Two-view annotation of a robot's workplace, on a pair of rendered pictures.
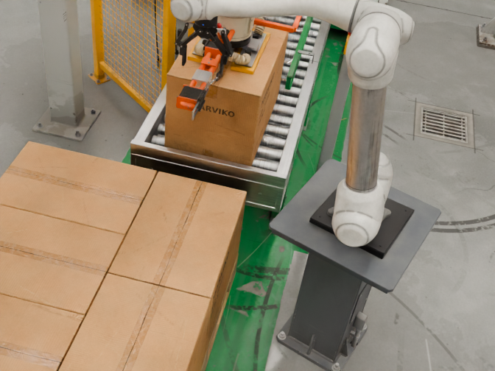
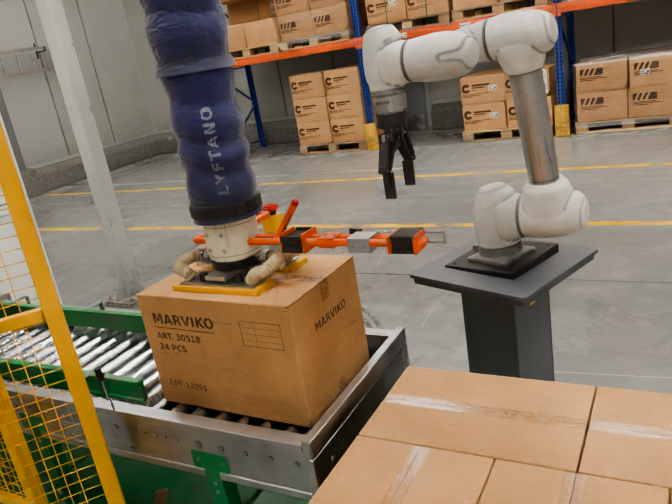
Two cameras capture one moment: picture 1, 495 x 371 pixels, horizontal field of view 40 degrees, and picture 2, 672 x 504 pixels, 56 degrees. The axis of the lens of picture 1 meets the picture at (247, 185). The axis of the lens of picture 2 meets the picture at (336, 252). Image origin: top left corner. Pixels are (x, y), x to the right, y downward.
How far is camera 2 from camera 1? 252 cm
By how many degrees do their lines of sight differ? 61
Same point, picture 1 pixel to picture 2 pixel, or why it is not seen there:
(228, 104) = (338, 291)
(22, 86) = not seen: outside the picture
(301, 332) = not seen: hidden behind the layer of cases
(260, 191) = (397, 367)
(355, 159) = (550, 145)
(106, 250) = (532, 475)
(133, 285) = (595, 445)
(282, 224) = (520, 291)
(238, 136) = (354, 327)
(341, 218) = (575, 202)
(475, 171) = not seen: hidden behind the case
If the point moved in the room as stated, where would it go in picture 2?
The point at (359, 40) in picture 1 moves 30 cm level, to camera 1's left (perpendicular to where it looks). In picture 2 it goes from (538, 14) to (530, 17)
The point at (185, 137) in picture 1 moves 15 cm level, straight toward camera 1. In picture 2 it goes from (323, 383) to (371, 382)
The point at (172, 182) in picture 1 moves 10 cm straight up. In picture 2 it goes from (385, 420) to (381, 391)
